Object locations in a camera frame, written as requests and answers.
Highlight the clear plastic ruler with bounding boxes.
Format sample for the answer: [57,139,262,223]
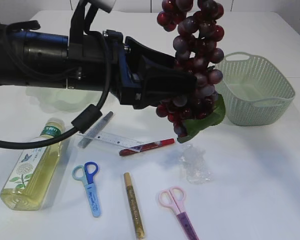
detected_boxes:
[77,131,144,152]

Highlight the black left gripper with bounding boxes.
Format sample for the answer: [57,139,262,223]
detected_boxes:
[102,29,197,110]

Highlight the pink capped scissors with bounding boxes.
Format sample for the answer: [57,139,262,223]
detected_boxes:
[158,186,199,240]

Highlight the yellow tea bottle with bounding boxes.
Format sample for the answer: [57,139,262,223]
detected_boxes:
[0,117,66,212]

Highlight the green woven plastic basket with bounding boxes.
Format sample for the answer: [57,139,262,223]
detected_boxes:
[215,52,296,126]

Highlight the blue capped scissors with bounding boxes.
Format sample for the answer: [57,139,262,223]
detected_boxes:
[71,161,101,218]

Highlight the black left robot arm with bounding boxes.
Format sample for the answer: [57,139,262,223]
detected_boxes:
[0,21,197,110]

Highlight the artificial red grape bunch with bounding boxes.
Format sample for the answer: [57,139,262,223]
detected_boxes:
[156,0,226,144]

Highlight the clear plastic sheet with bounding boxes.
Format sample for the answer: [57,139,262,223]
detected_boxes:
[178,144,213,185]

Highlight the red marker pen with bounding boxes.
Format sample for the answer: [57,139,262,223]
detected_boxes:
[119,138,175,157]

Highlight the green scalloped glass plate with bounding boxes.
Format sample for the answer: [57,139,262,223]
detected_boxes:
[25,87,102,113]

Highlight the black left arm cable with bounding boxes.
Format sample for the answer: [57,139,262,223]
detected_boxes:
[0,29,112,150]

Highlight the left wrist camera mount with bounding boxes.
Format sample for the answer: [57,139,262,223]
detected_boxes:
[68,0,116,50]

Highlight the gold glitter marker pen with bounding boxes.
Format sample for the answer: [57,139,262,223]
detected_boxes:
[123,172,145,240]

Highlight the grey marker pen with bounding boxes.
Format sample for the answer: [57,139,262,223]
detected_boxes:
[77,111,114,149]

